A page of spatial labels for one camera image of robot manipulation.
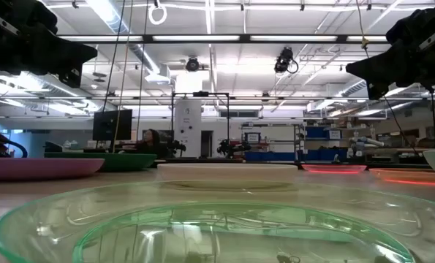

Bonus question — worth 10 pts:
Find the black camera with cable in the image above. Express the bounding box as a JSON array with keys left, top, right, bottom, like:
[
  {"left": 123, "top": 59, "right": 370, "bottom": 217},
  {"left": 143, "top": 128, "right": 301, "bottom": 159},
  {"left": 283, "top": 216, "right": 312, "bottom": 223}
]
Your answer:
[{"left": 273, "top": 46, "right": 299, "bottom": 75}]

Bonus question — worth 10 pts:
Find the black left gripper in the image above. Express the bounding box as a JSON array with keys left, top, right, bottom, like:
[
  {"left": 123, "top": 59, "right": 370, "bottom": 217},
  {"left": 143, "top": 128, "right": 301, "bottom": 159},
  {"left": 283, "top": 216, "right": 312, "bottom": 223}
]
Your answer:
[{"left": 0, "top": 0, "right": 99, "bottom": 88}]

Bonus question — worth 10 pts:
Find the round black ceiling camera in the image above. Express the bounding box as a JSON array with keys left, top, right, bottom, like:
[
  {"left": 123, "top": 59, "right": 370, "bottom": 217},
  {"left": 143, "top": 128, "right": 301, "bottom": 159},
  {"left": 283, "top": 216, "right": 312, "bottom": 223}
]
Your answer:
[{"left": 185, "top": 56, "right": 201, "bottom": 73}]

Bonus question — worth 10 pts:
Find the cream white plastic plate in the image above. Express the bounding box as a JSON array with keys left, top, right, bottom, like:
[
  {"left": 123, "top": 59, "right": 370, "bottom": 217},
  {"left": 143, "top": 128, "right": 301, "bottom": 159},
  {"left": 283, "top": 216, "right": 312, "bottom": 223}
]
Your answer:
[{"left": 156, "top": 163, "right": 299, "bottom": 182}]

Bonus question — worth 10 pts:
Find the lime translucent plastic plate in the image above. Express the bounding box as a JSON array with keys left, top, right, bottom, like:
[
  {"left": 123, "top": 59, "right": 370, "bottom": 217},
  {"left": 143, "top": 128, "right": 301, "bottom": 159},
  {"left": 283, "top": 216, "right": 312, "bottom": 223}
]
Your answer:
[{"left": 0, "top": 180, "right": 435, "bottom": 263}]

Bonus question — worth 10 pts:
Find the white column cabinet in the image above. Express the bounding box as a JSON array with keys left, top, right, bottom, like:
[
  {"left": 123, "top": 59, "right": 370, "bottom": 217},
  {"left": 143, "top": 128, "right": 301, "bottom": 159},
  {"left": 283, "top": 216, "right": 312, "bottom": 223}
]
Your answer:
[{"left": 173, "top": 99, "right": 203, "bottom": 159}]

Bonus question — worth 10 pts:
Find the pink plastic plate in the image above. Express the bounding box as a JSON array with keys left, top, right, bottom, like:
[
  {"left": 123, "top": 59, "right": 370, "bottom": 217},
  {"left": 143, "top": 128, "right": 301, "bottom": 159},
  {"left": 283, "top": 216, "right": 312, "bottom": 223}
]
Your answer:
[{"left": 0, "top": 157, "right": 105, "bottom": 183}]

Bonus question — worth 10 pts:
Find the black computer monitor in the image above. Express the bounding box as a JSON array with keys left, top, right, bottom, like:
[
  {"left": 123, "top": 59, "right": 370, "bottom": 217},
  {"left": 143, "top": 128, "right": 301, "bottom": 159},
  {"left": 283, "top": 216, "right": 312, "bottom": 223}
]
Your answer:
[{"left": 92, "top": 109, "right": 134, "bottom": 142}]

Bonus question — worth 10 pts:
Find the black overhead beam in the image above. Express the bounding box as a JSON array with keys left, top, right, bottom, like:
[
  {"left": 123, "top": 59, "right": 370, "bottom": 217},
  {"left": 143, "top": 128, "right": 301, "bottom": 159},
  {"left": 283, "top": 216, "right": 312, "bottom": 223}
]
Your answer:
[{"left": 56, "top": 34, "right": 390, "bottom": 45}]

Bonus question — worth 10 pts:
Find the white hanging ring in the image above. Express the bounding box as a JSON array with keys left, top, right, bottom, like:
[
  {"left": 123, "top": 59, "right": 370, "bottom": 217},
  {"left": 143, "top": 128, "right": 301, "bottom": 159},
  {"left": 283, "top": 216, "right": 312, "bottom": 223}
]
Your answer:
[{"left": 148, "top": 2, "right": 168, "bottom": 26}]

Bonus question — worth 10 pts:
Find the person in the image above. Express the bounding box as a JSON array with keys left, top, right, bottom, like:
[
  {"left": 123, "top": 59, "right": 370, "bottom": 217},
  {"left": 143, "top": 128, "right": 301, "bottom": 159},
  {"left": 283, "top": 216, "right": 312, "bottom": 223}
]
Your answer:
[{"left": 135, "top": 128, "right": 167, "bottom": 159}]

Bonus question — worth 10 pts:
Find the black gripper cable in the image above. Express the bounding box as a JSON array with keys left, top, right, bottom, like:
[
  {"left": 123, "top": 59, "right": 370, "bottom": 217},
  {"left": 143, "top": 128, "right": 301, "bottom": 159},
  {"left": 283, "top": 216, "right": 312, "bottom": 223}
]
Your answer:
[{"left": 382, "top": 95, "right": 420, "bottom": 155}]

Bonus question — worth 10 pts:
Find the orange translucent plastic plate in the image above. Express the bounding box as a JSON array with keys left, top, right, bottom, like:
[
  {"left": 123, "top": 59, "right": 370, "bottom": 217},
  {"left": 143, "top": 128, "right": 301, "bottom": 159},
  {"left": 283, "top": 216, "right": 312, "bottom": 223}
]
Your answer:
[{"left": 368, "top": 167, "right": 435, "bottom": 188}]

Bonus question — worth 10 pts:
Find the black tall frame stand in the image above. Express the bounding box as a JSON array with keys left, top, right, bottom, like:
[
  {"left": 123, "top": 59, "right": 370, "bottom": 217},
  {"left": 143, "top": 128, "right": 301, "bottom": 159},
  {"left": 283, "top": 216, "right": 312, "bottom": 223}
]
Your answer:
[{"left": 170, "top": 91, "right": 230, "bottom": 161}]

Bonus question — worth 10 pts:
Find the red translucent plastic plate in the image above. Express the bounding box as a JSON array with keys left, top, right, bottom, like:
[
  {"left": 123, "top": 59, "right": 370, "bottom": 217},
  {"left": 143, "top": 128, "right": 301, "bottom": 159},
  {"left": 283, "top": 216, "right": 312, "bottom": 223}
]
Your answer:
[{"left": 300, "top": 164, "right": 368, "bottom": 175}]

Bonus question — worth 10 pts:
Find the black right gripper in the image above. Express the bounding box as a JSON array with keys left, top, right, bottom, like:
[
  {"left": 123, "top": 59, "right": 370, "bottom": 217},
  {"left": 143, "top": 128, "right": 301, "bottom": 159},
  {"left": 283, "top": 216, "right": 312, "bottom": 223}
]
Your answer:
[{"left": 345, "top": 0, "right": 435, "bottom": 100}]

